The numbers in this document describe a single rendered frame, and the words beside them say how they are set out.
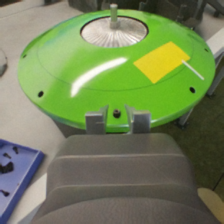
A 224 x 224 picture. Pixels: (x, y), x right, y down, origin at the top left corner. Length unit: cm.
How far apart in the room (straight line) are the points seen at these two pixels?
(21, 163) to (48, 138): 6
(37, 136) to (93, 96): 22
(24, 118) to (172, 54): 33
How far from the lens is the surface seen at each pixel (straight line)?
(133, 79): 19
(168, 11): 60
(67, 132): 34
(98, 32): 27
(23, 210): 33
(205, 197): 66
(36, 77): 24
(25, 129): 40
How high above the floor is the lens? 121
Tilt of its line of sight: 52 degrees down
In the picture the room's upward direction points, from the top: 3 degrees counter-clockwise
